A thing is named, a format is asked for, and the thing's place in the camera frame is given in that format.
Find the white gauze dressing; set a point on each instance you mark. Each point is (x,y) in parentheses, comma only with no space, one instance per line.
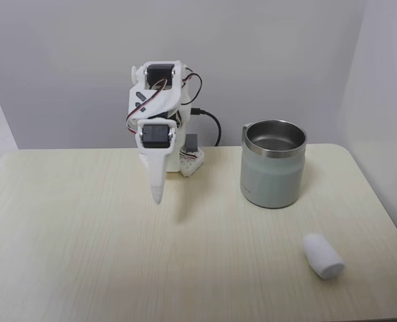
(322,256)

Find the grey-green steel cup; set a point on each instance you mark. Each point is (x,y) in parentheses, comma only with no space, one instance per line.
(272,174)

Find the grey clamp block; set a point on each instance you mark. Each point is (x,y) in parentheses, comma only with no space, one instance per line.
(192,142)

